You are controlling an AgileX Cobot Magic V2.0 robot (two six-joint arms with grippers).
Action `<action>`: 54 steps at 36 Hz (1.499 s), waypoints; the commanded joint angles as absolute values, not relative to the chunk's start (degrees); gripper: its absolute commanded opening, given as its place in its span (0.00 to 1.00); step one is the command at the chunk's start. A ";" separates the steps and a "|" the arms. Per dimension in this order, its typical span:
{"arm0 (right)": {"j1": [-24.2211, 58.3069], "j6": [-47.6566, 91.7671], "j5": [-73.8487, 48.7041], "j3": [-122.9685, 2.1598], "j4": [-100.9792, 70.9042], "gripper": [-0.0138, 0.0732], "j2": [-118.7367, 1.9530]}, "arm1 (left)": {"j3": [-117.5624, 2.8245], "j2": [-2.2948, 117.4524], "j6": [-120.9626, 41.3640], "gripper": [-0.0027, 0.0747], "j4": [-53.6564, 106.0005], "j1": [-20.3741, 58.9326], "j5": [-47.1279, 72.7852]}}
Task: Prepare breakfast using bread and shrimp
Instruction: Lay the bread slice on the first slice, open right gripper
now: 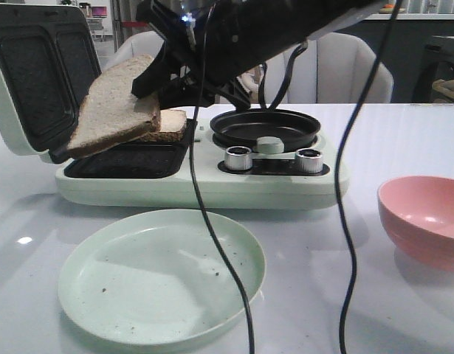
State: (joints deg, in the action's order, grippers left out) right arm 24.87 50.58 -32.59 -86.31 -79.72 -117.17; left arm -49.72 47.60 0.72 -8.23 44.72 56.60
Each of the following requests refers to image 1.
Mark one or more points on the right grey upholstered chair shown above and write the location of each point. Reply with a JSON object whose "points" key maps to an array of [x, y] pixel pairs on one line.
{"points": [[333, 69]]}

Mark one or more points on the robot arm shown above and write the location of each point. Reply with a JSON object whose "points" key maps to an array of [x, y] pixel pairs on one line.
{"points": [[323, 17]]}

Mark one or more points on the white bread slice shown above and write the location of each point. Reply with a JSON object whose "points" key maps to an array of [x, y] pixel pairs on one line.
{"points": [[110, 114], [173, 123]]}

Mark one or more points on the left silver control knob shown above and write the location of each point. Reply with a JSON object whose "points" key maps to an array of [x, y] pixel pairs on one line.
{"points": [[238, 158]]}

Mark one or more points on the dark appliance at right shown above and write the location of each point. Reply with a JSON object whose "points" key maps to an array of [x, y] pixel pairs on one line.
{"points": [[437, 63]]}

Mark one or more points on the grey upholstered chair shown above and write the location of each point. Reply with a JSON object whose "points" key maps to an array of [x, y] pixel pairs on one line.
{"points": [[149, 43], [333, 69]]}

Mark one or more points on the left grey upholstered chair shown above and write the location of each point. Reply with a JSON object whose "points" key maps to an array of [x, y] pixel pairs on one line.
{"points": [[149, 43]]}

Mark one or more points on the pink plastic bowl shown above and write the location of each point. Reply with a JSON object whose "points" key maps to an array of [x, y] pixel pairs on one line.
{"points": [[417, 213]]}

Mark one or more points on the dark counter with white top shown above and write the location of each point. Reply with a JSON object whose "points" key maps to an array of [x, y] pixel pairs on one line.
{"points": [[405, 47]]}

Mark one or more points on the mint green round plate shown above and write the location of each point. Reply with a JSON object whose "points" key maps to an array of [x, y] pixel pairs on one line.
{"points": [[162, 281]]}

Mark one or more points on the mint green breakfast maker base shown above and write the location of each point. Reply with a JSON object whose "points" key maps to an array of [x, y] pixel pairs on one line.
{"points": [[139, 174]]}

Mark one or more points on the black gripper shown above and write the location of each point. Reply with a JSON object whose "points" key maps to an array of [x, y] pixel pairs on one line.
{"points": [[217, 44]]}

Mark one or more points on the right silver control knob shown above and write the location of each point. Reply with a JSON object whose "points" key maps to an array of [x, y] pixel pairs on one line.
{"points": [[308, 160]]}

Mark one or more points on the mint green sandwich maker lid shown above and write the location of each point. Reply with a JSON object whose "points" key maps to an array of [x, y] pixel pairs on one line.
{"points": [[47, 64]]}

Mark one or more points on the black round frying pan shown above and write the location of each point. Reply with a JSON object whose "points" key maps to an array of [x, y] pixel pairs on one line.
{"points": [[295, 130]]}

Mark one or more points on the silver control knob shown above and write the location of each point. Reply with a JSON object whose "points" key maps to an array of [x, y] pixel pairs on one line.
{"points": [[308, 160], [238, 158]]}

